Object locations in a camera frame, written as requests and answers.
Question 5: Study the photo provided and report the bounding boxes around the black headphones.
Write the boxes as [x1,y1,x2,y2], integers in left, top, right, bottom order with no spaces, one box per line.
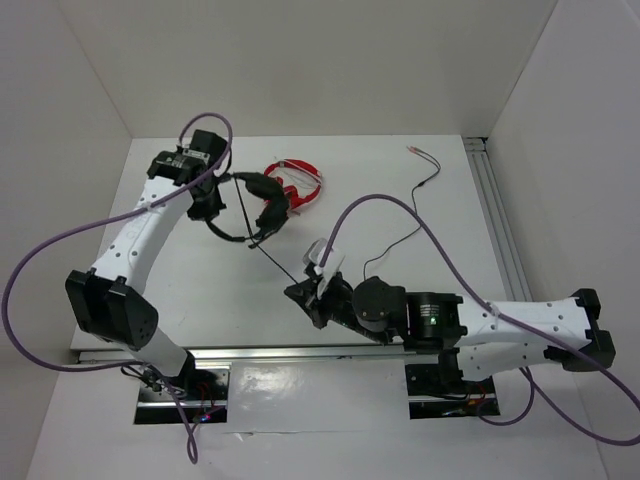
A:
[205,170,292,247]

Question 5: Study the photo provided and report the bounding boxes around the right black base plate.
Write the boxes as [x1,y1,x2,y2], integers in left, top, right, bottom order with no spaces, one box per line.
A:
[405,364,500,420]

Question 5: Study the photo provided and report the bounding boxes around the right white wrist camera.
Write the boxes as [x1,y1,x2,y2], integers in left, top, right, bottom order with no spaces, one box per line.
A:
[303,238,345,299]

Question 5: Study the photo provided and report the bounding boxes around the black headphone cable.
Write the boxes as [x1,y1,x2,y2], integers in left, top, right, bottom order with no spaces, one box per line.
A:
[234,145,444,291]

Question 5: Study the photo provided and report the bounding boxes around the aluminium rail right side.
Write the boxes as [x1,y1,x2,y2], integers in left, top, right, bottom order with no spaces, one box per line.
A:
[462,137,533,301]

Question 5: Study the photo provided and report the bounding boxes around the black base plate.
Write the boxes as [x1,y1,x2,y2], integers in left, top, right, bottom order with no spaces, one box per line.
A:
[133,366,231,425]
[405,364,500,420]

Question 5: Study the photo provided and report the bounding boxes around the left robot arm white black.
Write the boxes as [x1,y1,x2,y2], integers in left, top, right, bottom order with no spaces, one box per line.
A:
[65,130,229,399]

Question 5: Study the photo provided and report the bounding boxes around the red headphones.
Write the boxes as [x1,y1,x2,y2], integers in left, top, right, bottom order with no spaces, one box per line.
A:
[264,158,324,212]

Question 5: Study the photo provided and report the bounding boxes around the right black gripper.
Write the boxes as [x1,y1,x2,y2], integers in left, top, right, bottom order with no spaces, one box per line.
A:
[283,272,391,345]

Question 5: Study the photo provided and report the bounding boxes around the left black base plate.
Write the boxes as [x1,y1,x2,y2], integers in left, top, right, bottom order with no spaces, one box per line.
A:
[133,366,231,425]

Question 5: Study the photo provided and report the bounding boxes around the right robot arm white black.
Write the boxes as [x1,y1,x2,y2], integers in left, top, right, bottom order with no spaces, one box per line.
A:
[284,274,616,392]

